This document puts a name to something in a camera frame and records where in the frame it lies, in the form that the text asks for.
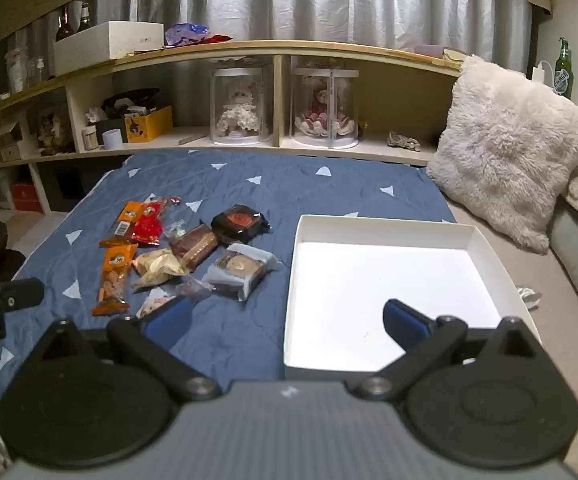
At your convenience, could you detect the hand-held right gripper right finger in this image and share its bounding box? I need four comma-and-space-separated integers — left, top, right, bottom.
359, 299, 550, 401

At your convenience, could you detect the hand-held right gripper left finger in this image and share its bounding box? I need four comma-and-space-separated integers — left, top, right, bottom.
24, 295, 222, 403

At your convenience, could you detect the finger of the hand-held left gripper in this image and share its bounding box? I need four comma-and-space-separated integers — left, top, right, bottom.
0, 277, 46, 311

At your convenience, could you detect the cartoon print snack packet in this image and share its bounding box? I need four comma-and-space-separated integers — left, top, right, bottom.
136, 294, 177, 320

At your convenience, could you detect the small dark candy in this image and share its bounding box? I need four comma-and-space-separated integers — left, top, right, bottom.
176, 280, 214, 302

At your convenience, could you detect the white cardboard box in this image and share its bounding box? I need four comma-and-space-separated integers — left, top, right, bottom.
284, 215, 542, 382

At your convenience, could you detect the pale yellow chips packet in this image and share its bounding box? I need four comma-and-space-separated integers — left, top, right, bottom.
131, 249, 190, 290

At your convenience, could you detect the orange snack packet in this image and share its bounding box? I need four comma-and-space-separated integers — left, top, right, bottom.
100, 201, 144, 248
91, 244, 138, 317

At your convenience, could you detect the brown gold-striped snack packet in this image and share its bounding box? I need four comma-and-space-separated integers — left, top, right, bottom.
170, 223, 220, 266

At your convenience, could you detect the clear round pastry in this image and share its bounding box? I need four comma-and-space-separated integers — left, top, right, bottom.
203, 242, 280, 303

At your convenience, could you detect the red snack packet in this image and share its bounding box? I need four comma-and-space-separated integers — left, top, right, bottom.
133, 197, 182, 247

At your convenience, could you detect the black tray pastry packet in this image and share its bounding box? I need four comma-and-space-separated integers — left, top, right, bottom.
211, 204, 270, 246

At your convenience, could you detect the red box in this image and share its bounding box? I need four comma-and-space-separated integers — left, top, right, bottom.
10, 181, 37, 211

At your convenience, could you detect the crumpled silver wrapper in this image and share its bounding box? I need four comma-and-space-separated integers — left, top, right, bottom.
516, 287, 542, 309

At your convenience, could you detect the blue quilt with white triangles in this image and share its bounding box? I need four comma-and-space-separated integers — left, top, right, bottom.
0, 152, 457, 411

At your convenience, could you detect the small figurine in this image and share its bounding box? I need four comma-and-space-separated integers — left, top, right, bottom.
36, 110, 70, 156

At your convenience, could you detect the small metal trinket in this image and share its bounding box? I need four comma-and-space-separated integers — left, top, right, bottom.
388, 131, 422, 152

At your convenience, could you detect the yellow cardboard box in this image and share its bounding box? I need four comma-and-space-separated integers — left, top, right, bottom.
125, 106, 174, 144

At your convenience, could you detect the fluffy white pillow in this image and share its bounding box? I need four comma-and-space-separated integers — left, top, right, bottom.
426, 55, 578, 255

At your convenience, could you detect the clear glass jar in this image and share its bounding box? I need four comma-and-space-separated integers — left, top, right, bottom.
5, 47, 30, 93

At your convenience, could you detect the black bag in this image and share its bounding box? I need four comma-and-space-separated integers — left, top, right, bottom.
101, 89, 160, 133

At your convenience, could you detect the white doll display case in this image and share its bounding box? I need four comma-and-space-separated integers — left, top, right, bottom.
210, 66, 272, 145

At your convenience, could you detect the pink doll display case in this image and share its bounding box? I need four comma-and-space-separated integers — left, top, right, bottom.
290, 66, 360, 150

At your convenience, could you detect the wooden shelf unit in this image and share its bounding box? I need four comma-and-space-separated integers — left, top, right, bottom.
0, 40, 464, 216

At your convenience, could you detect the white storage box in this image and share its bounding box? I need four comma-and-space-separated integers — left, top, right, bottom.
53, 21, 164, 77

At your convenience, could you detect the brown glass bottle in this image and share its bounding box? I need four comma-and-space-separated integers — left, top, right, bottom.
56, 6, 77, 43

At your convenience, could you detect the blue plastic bag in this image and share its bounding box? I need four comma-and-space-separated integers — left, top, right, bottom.
165, 22, 210, 47

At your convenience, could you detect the green beer bottle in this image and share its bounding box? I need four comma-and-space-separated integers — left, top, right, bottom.
554, 37, 574, 100

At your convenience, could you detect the grey curtain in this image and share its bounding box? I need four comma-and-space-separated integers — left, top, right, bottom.
94, 0, 534, 76

